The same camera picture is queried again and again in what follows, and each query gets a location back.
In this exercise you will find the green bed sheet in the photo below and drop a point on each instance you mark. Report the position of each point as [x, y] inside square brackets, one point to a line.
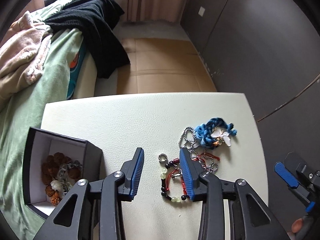
[25, 120]

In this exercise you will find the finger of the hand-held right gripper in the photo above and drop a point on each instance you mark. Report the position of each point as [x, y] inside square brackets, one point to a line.
[295, 160]
[285, 173]

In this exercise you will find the pink fleece blanket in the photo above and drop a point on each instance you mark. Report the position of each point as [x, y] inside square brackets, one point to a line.
[22, 52]

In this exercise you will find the black knitted blanket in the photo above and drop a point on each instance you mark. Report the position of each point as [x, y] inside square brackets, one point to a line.
[95, 22]

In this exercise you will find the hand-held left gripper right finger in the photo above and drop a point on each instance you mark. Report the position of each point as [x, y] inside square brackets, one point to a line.
[187, 177]

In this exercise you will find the teal printed mattress cover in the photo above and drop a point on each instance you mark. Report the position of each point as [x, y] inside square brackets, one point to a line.
[76, 70]

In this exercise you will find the white mattress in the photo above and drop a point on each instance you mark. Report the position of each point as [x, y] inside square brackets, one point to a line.
[100, 80]

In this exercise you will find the pink curtain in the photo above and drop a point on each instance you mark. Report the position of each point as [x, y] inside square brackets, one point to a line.
[150, 0]

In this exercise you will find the white wall outlet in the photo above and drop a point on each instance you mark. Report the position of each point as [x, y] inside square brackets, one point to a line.
[201, 11]

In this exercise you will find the black jewelry box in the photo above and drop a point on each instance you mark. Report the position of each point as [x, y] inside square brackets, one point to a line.
[93, 155]

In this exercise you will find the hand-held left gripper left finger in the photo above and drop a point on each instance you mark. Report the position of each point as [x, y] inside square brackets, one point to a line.
[136, 173]

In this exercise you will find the white jade pendant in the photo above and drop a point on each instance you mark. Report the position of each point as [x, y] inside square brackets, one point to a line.
[56, 185]

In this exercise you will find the person's right hand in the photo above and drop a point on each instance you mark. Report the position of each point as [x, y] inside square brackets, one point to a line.
[297, 226]

